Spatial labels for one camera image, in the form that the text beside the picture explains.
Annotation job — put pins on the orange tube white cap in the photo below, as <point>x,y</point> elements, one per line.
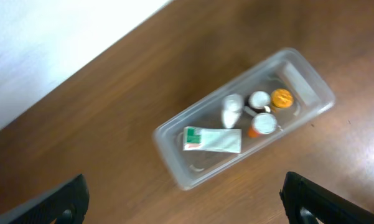
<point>262,124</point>

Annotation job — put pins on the small jar gold lid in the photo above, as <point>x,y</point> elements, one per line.
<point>281,99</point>

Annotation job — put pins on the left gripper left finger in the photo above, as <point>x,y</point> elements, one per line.
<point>67,203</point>

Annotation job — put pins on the white green medicine box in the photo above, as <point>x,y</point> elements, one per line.
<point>212,140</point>

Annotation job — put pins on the white spray bottle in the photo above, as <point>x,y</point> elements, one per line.
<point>232,106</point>

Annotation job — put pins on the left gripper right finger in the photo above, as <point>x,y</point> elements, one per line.
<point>307,202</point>

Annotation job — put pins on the dark bottle white cap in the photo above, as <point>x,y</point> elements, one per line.
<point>257,102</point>

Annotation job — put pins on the clear plastic container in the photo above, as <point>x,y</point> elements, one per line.
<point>286,69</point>

